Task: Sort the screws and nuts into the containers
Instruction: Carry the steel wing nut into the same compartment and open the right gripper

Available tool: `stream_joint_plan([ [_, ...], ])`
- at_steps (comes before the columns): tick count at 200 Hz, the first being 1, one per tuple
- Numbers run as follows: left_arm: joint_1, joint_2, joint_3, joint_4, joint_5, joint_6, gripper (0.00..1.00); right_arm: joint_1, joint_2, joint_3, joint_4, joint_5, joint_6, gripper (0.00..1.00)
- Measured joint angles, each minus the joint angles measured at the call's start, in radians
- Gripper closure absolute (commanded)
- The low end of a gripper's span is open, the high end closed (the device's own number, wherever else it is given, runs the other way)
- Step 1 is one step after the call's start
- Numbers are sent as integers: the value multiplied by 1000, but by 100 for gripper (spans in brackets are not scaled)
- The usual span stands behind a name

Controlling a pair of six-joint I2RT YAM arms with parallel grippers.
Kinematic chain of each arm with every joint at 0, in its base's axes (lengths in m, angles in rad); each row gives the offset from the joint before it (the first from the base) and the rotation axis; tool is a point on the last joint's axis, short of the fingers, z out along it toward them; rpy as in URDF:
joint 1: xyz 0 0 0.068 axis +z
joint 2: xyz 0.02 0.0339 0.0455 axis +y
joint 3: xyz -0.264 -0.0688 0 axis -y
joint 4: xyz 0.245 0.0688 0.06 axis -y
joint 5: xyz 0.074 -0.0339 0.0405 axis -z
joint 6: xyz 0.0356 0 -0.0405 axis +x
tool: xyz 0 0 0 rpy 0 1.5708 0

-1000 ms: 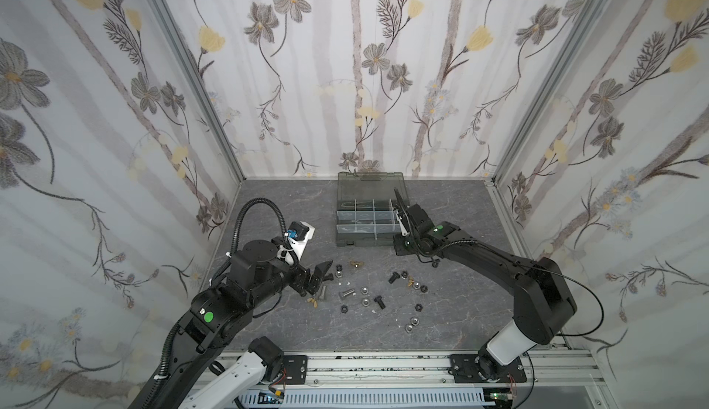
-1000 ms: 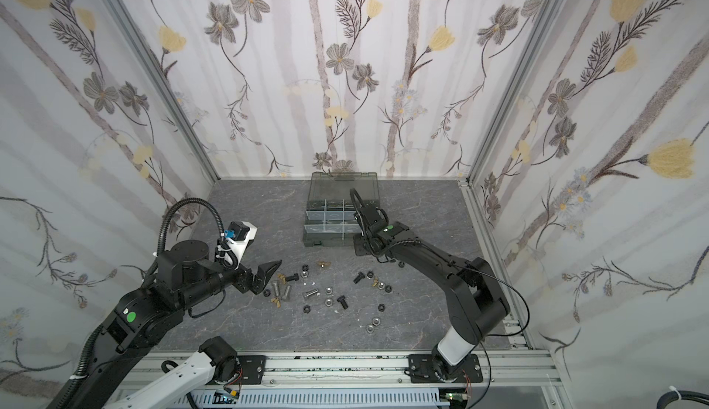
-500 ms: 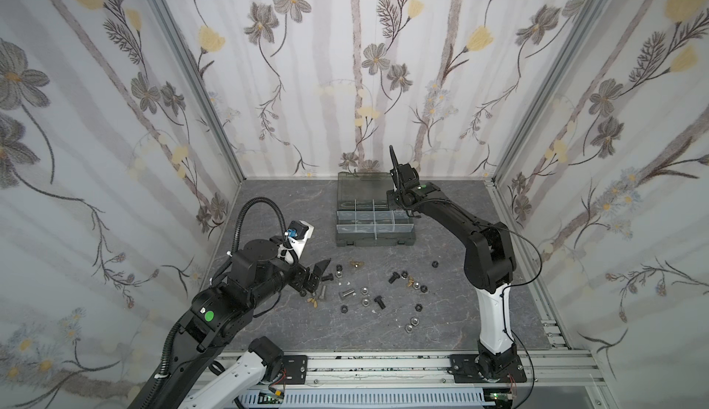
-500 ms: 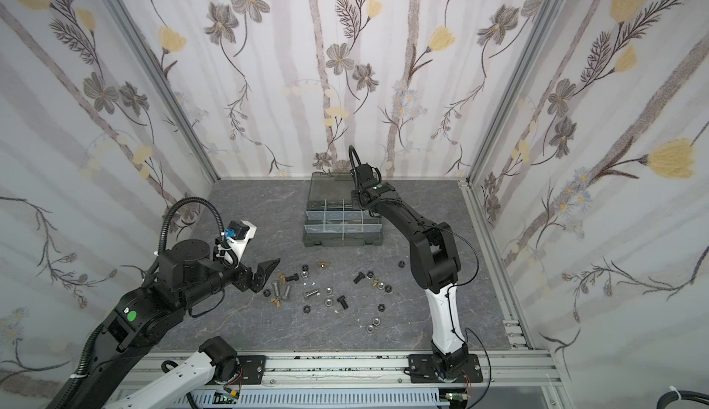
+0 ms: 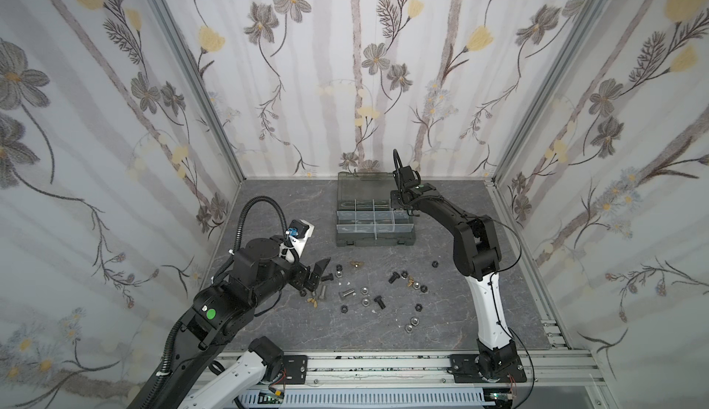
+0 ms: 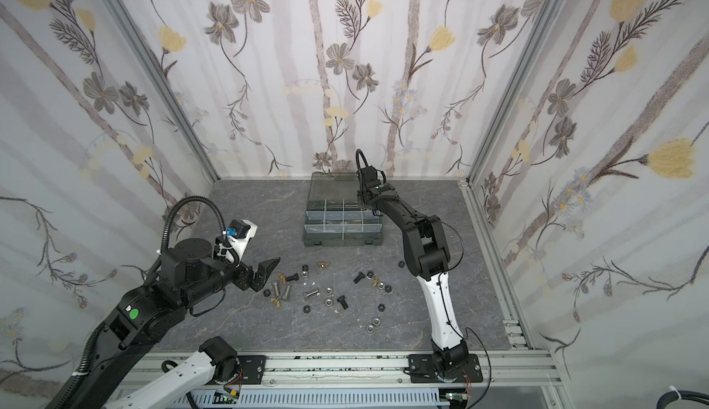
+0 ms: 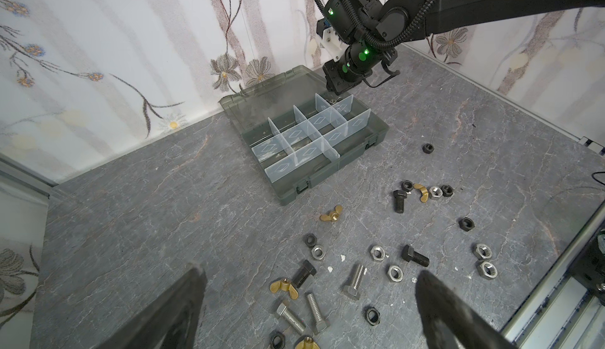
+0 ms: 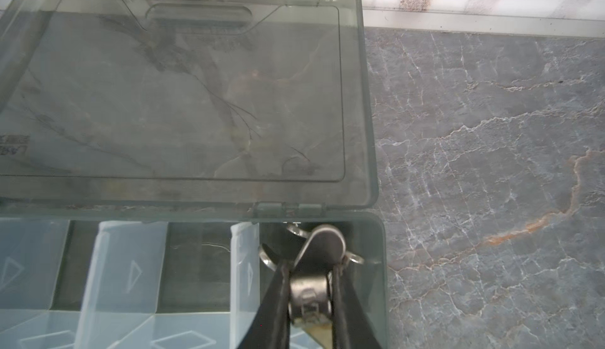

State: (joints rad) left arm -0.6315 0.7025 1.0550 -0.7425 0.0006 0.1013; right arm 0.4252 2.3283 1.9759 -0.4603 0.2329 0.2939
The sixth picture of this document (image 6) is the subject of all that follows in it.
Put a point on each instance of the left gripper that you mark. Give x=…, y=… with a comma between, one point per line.
x=246, y=280

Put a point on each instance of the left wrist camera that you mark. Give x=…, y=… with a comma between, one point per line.
x=238, y=234

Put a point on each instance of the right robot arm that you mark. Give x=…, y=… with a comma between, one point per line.
x=427, y=257

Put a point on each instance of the aluminium front rail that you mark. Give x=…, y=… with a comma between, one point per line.
x=385, y=369

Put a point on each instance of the green compartment organizer box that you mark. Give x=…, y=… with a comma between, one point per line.
x=334, y=216

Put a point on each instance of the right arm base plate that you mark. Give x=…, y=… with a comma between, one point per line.
x=424, y=368

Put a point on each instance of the silver nut pair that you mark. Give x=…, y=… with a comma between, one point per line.
x=373, y=325

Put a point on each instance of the black bolt center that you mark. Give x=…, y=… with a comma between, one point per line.
x=342, y=301

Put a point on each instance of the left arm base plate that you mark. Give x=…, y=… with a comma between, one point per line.
x=251, y=369

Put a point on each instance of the black bolt right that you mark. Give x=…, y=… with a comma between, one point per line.
x=359, y=277

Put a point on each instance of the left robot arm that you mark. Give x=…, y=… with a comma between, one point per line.
x=182, y=276

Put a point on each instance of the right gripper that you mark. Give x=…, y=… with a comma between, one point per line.
x=371, y=188

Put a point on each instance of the white cable duct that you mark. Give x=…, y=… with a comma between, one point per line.
x=322, y=398

